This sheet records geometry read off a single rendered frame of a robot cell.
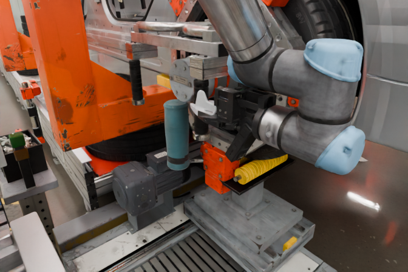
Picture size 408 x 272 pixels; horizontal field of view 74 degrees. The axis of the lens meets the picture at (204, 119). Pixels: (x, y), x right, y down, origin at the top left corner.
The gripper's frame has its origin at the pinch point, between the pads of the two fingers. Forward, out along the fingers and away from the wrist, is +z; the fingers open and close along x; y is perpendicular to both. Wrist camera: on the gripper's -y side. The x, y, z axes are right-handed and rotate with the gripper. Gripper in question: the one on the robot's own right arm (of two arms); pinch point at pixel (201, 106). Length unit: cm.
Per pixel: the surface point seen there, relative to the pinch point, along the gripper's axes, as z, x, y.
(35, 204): 73, 34, -58
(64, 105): 59, 18, -12
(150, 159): 49, -11, -41
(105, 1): 143, -36, 27
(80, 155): 79, 11, -44
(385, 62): -27.5, -30.3, 11.0
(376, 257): -29, -79, -83
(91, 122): 60, 9, -21
